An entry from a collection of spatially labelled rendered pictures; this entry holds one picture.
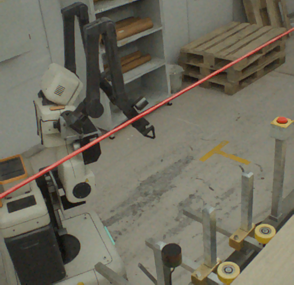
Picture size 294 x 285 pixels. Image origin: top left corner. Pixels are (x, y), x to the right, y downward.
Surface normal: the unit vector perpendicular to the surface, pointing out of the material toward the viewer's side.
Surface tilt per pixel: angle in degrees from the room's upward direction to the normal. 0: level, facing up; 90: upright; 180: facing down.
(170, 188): 0
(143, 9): 90
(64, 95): 90
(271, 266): 0
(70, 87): 90
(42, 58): 90
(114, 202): 0
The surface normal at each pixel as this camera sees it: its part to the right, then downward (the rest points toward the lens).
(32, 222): 0.40, 0.43
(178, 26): 0.72, 0.28
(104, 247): -0.11, -0.86
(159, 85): -0.68, 0.43
